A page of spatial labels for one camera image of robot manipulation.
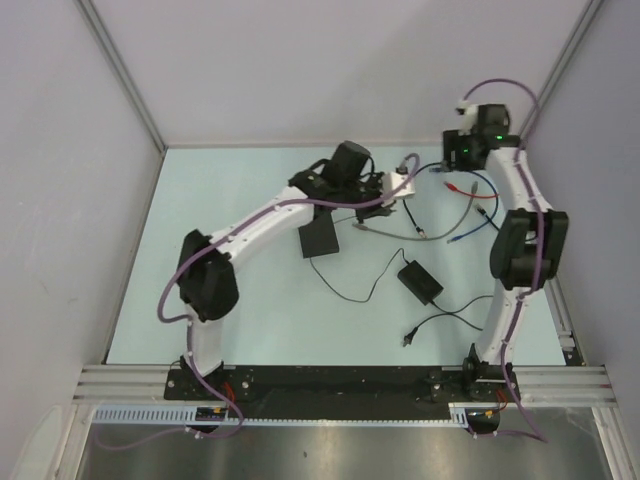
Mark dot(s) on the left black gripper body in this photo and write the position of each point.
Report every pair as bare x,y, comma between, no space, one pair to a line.
358,191

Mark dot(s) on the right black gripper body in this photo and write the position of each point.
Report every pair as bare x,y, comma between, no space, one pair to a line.
461,151

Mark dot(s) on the black network switch box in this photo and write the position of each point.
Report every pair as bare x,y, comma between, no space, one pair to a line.
318,238

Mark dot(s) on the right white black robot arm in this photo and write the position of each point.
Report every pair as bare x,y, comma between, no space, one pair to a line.
489,359

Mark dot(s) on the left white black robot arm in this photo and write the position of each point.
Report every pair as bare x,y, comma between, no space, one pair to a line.
208,264

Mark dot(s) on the black power adapter brick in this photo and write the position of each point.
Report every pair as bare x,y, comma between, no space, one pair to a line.
420,282

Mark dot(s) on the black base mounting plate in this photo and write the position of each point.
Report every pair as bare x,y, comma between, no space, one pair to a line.
352,392

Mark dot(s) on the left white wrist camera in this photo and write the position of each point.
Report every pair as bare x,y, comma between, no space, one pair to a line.
397,186

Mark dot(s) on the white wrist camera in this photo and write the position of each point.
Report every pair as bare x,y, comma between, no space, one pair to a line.
468,113
397,186

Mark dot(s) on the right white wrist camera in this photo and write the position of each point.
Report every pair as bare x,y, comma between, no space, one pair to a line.
468,113

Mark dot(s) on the right aluminium side rail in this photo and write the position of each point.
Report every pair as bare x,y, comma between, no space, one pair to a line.
560,310

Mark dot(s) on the aluminium front frame rail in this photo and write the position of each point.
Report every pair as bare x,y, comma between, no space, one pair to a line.
540,386

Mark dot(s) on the grey slotted cable duct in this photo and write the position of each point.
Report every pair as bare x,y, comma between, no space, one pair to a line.
183,415

